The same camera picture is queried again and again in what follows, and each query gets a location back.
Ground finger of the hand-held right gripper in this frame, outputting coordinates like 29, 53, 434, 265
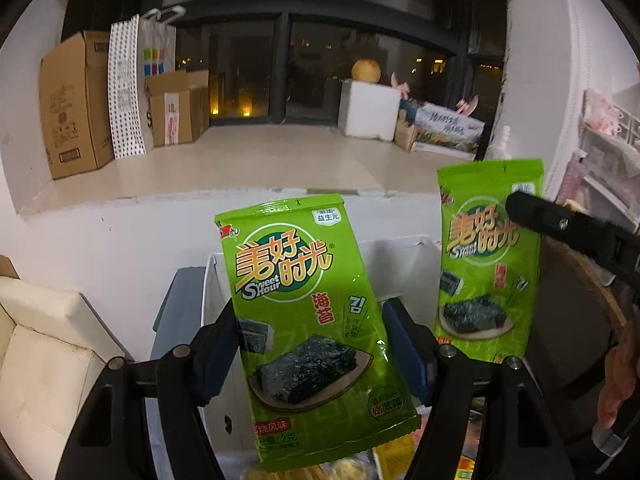
505, 191, 640, 306

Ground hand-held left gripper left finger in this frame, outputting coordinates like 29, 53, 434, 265
55, 300, 251, 480

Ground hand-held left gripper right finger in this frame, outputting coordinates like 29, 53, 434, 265
382, 297, 576, 480

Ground white storage box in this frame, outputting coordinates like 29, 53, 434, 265
200, 237, 443, 441

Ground green seaweed snack packet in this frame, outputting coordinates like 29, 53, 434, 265
432, 159, 545, 363
215, 193, 423, 473

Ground person's right hand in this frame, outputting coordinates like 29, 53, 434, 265
597, 330, 640, 431

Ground white storage rack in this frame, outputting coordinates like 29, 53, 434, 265
545, 87, 640, 221

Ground dark wooden side table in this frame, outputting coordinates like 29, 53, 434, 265
522, 237, 640, 403

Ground pile of assorted snack packets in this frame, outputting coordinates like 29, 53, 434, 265
235, 400, 506, 480

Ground landscape printed box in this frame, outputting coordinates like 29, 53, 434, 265
410, 101, 487, 157

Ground cream leather sofa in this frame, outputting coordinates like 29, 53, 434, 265
0, 275, 133, 480

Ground small brown box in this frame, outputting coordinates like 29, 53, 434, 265
395, 110, 418, 153

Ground white foam box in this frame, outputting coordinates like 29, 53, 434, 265
337, 79, 401, 142

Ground small open cardboard box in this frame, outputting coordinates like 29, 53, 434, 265
145, 69, 211, 147

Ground round orange fruit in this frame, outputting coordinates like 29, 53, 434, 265
351, 59, 382, 83

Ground dotted pattern paper bag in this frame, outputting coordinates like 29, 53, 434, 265
107, 15, 148, 160

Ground large cardboard box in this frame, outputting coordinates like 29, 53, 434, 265
39, 30, 117, 181

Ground white paper bag coloured squares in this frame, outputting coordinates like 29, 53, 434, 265
137, 5, 187, 148

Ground black window frame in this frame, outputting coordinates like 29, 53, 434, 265
65, 0, 506, 128

